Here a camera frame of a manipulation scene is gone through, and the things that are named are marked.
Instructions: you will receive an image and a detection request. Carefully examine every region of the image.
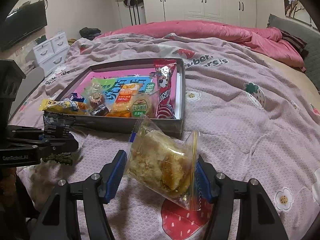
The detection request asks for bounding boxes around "pink blue book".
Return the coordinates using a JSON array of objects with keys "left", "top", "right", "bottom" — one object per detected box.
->
[{"left": 66, "top": 63, "right": 177, "bottom": 119}]

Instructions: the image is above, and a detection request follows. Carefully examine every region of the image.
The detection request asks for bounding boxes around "small dark jelly packet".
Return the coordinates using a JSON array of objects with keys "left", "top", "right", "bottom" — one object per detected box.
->
[{"left": 90, "top": 104, "right": 109, "bottom": 116}]

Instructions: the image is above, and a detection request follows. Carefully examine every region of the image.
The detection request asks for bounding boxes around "grey padded headboard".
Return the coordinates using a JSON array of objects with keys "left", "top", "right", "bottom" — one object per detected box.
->
[{"left": 267, "top": 14, "right": 320, "bottom": 90}]

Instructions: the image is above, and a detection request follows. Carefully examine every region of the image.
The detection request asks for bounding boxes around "white wardrobe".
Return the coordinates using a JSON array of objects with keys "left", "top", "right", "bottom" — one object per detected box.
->
[{"left": 144, "top": 0, "right": 257, "bottom": 28}]

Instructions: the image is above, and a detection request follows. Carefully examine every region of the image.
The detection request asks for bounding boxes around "clear bag flaky pastry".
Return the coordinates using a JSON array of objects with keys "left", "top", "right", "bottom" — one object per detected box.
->
[{"left": 125, "top": 115, "right": 201, "bottom": 211}]

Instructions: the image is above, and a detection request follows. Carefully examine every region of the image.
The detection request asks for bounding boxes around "grey shallow box tray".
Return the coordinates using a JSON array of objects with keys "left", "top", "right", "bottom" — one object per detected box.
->
[{"left": 39, "top": 59, "right": 185, "bottom": 137}]

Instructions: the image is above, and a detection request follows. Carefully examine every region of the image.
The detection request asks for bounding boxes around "black green snack packet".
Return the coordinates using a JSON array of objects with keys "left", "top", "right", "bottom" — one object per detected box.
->
[{"left": 42, "top": 111, "right": 79, "bottom": 166}]

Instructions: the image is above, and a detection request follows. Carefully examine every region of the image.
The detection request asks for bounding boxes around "pink strawberry bedspread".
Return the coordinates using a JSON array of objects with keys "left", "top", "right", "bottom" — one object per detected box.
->
[{"left": 11, "top": 33, "right": 319, "bottom": 239}]

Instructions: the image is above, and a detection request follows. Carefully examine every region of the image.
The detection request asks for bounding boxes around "red cartoon candy packet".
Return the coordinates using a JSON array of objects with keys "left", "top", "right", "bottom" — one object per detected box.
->
[{"left": 153, "top": 59, "right": 176, "bottom": 119}]

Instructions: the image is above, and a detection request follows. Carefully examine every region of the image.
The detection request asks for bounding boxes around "white drawer cabinet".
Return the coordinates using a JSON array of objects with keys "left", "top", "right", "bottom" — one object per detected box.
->
[{"left": 25, "top": 32, "right": 69, "bottom": 77}]

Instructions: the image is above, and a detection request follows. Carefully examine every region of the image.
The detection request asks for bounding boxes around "pile of dark clothes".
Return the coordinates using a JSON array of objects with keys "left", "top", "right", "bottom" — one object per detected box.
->
[{"left": 79, "top": 27, "right": 101, "bottom": 41}]

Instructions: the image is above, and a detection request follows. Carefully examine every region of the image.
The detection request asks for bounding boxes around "clear candy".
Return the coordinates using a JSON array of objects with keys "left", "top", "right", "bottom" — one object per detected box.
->
[{"left": 82, "top": 87, "right": 105, "bottom": 109}]

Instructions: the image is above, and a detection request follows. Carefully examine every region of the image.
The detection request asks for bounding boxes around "dark striped pillow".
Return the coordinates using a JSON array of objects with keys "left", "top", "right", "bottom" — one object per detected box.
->
[{"left": 280, "top": 30, "right": 307, "bottom": 54}]

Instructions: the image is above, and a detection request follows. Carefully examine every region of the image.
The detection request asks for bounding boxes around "pink quilt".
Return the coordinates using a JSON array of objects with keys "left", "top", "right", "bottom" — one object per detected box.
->
[{"left": 99, "top": 20, "right": 306, "bottom": 72}]

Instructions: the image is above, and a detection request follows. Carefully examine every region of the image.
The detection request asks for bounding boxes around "yellow cartoon snack packet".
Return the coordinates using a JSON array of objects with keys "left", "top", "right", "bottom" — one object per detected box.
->
[{"left": 39, "top": 99, "right": 88, "bottom": 115}]

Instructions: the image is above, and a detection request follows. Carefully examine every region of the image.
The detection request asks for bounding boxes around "black wall television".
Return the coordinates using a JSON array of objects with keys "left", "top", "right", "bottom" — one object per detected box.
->
[{"left": 1, "top": 1, "right": 47, "bottom": 51}]

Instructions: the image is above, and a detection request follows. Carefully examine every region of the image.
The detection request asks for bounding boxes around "green label round cake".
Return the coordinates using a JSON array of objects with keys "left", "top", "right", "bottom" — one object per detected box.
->
[{"left": 131, "top": 94, "right": 155, "bottom": 118}]

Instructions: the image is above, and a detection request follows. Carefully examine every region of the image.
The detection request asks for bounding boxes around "flower tree wall painting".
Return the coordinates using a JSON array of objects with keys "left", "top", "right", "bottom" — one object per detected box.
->
[{"left": 283, "top": 0, "right": 317, "bottom": 29}]

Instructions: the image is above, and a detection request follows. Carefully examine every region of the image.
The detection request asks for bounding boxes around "orange cracker packet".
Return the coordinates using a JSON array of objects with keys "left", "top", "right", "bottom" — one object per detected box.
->
[{"left": 106, "top": 83, "right": 143, "bottom": 118}]

